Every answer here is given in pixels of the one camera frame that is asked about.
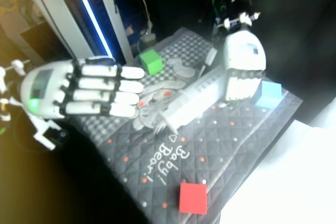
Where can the large clear plastic syringe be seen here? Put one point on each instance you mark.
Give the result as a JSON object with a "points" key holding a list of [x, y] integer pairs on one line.
{"points": [[194, 100]]}

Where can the brown shelf unit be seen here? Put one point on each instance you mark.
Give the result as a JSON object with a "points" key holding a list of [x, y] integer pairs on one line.
{"points": [[15, 24]]}

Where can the green cube block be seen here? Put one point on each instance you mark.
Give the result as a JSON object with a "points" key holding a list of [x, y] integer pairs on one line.
{"points": [[151, 62]]}

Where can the blue cube block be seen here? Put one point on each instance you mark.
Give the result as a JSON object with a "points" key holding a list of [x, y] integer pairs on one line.
{"points": [[270, 95]]}

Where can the white column with blue light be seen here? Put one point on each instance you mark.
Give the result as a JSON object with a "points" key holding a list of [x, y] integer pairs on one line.
{"points": [[116, 24]]}

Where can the clear plastic container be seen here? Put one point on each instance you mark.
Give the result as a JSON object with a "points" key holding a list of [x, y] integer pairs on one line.
{"points": [[148, 41]]}

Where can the grey quilt with bear print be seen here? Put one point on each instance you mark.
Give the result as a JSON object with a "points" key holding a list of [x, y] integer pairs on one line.
{"points": [[210, 142]]}

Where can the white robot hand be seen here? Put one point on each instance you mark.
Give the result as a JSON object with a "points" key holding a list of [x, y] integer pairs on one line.
{"points": [[244, 53], [52, 90]]}

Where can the red cube block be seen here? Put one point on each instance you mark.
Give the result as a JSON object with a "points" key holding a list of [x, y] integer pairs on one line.
{"points": [[193, 199]]}

